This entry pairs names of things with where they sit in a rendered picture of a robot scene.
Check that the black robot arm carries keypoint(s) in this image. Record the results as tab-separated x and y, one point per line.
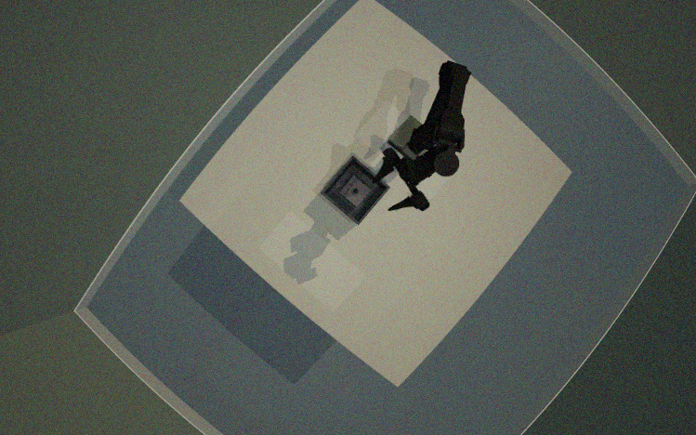
444	127

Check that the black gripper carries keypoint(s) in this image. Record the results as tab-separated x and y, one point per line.
419	200

